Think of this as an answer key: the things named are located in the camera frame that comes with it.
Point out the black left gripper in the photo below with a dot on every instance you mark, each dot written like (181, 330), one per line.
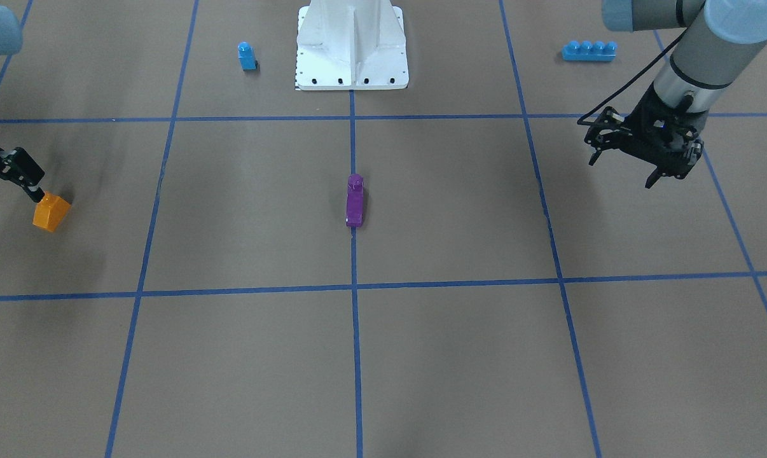
(642, 116)

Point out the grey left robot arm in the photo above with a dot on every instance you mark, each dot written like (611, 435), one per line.
(718, 40)

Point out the long blue studded block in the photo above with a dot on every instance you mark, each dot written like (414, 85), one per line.
(587, 51)

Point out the orange trapezoid block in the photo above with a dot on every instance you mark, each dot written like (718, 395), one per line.
(50, 211)

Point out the purple trapezoid block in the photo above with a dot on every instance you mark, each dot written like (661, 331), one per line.
(355, 202)

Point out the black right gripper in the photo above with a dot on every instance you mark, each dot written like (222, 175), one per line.
(9, 166)

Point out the small blue block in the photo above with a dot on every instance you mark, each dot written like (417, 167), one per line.
(246, 57)

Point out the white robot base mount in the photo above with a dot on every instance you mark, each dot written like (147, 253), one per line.
(351, 45)

